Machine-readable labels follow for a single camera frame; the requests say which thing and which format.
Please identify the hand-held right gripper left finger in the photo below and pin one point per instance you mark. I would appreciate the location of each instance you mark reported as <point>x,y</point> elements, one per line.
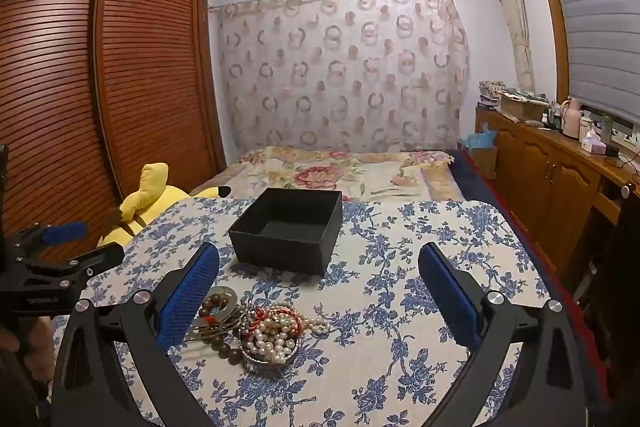
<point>190,297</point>

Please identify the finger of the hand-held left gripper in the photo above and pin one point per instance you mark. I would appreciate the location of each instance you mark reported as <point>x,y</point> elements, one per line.
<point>100,257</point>
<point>62,232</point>

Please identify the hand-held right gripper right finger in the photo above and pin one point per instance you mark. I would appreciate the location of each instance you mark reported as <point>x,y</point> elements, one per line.
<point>450,302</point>

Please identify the black storage box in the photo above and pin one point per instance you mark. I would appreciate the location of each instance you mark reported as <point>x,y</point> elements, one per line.
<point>280,252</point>

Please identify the person's left hand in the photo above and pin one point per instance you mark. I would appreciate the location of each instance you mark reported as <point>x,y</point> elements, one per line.
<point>44,342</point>

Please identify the yellow plush toy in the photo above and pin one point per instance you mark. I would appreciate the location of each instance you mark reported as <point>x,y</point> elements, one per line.
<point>150,202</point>

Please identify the blue floral tablecloth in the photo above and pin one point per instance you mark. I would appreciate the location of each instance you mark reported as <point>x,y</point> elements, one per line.
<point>380,332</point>

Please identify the navy blue blanket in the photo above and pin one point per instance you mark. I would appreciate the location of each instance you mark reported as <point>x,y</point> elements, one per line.
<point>475,177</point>

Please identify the wooden sideboard cabinet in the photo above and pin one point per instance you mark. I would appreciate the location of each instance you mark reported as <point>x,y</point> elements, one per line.
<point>540,177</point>

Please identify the dark wooden furniture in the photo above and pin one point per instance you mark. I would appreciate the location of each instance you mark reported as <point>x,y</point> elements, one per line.
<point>620,282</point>

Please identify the brown slatted wooden wardrobe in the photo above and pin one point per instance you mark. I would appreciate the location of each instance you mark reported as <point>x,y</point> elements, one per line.
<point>150,57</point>

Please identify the open cardboard box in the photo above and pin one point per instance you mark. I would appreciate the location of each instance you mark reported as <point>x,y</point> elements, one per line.
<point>520,109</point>

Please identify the patterned fabric pile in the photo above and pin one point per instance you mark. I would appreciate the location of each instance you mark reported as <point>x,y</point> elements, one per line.
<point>492,94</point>

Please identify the pink tissue box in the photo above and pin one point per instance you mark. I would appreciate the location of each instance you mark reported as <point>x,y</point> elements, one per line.
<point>592,144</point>

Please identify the pink thermos jug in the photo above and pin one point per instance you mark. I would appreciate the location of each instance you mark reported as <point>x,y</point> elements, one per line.
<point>572,119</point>

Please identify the white plastic jar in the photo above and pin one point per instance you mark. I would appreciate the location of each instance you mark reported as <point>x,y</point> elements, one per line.
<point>585,127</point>

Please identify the cream window drape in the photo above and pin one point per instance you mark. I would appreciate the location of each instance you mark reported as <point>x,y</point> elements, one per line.
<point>520,37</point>

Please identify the grey window blind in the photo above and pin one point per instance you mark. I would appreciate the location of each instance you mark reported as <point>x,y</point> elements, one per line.
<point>590,17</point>

